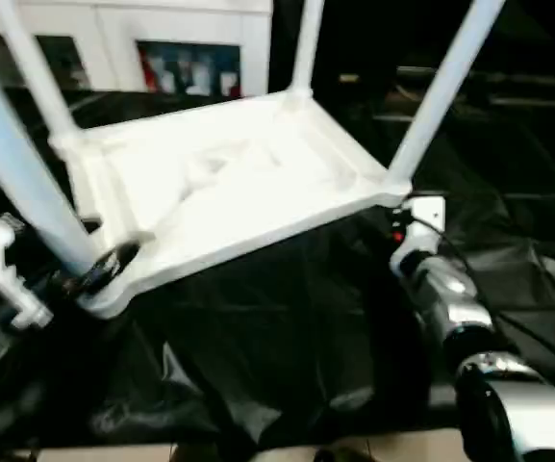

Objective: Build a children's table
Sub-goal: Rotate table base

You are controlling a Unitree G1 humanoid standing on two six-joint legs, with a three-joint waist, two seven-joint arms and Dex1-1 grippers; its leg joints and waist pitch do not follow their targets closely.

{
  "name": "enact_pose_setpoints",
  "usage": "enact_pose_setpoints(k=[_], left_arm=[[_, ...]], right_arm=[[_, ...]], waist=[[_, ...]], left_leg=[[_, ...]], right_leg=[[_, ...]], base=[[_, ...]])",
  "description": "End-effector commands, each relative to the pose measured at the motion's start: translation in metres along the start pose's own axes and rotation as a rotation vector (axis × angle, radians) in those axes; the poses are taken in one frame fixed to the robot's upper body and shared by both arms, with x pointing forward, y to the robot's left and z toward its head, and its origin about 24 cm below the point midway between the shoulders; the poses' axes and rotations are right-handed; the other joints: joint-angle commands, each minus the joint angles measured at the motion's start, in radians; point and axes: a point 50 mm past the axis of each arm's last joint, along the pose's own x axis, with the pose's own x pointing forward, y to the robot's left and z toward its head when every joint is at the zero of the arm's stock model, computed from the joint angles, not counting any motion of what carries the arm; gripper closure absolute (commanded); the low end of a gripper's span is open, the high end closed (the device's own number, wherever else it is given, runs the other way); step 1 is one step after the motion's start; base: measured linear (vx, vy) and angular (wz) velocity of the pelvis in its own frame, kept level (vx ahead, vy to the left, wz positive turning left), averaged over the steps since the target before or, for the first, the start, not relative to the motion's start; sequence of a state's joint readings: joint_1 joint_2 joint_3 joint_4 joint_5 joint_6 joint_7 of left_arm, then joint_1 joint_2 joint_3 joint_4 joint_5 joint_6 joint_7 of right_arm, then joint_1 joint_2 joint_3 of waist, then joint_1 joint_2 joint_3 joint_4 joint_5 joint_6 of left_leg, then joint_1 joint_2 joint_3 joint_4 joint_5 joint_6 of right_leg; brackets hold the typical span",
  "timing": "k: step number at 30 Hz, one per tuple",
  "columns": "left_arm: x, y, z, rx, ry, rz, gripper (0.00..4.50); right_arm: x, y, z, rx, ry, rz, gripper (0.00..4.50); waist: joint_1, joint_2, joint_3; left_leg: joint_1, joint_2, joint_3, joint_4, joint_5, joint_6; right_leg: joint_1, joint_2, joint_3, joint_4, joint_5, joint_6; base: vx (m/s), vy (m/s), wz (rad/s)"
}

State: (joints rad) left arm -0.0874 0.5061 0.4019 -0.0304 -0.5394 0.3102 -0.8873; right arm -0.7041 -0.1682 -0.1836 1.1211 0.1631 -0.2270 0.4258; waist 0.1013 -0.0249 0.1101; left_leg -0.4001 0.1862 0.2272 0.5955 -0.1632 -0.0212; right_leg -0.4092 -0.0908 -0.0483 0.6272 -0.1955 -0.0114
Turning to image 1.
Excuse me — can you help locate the white glass-door cabinet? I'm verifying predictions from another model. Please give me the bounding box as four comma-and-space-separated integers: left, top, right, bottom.
0, 0, 274, 98

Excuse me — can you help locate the long dark metal bar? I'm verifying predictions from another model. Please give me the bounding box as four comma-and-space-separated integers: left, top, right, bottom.
395, 66, 555, 89

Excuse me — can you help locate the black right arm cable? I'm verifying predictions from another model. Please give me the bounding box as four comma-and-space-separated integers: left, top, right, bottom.
404, 216, 555, 387

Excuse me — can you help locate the white plastic table top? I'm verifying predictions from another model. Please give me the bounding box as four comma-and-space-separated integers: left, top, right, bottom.
48, 90, 414, 322

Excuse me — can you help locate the black shiny mat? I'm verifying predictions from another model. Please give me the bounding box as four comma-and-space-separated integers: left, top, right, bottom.
0, 66, 555, 456

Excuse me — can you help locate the black robot foot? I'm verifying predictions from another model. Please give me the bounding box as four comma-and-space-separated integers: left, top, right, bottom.
313, 445, 375, 462

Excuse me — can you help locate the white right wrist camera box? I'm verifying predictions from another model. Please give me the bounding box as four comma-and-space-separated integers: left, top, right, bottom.
390, 193, 448, 279

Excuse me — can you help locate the red bottle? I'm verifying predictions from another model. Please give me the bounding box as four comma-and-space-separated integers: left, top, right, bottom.
139, 50, 161, 92

